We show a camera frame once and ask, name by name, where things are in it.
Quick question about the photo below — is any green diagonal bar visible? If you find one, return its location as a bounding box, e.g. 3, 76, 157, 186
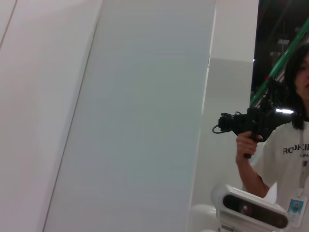
250, 30, 309, 105

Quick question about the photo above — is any operator hand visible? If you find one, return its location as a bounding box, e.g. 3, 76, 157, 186
236, 132, 264, 161

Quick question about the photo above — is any white robot head camera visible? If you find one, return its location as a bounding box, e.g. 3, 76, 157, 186
211, 185, 290, 232

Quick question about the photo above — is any operator forearm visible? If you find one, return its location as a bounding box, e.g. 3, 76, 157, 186
235, 157, 271, 199

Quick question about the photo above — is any grey badge lanyard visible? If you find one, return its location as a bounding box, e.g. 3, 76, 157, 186
298, 130, 307, 197

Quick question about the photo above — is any white robot torso shell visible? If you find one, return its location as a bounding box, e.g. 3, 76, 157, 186
189, 204, 218, 232

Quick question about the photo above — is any black handheld teleoperation controller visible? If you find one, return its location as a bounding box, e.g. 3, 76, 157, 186
212, 77, 301, 159

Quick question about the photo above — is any operator in white shirt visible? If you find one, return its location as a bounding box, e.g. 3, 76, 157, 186
250, 44, 309, 232

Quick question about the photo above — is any id badge card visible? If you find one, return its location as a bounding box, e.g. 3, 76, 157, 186
287, 195, 308, 227

